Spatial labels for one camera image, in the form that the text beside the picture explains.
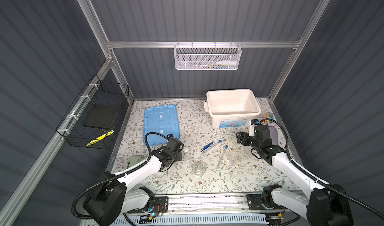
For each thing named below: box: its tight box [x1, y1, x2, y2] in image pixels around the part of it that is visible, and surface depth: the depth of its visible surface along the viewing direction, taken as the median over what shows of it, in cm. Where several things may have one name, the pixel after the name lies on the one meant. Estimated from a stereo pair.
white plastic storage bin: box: [203, 89, 262, 129], surface depth 103 cm
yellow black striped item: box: [85, 130, 115, 147], surface depth 69 cm
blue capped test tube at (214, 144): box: [207, 140, 223, 151], surface depth 98 cm
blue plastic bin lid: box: [143, 104, 180, 145], surface depth 110 cm
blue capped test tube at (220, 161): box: [217, 145, 229, 168], surface depth 91 cm
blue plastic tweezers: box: [200, 142, 214, 153], surface depth 95 cm
